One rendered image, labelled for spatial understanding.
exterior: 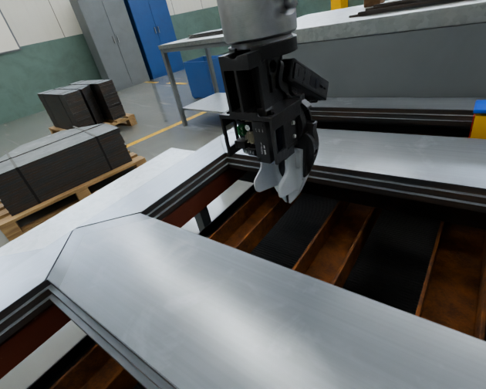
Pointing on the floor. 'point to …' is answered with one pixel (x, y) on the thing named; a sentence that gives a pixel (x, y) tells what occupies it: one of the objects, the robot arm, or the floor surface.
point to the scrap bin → (203, 76)
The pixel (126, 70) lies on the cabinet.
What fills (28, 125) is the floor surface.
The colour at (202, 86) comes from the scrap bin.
